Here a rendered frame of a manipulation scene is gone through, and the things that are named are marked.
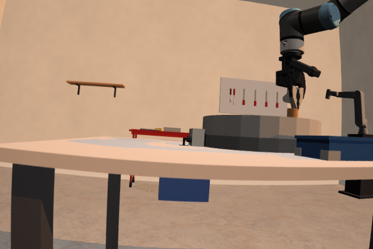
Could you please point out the blue open crate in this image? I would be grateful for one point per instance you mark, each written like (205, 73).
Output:
(334, 148)

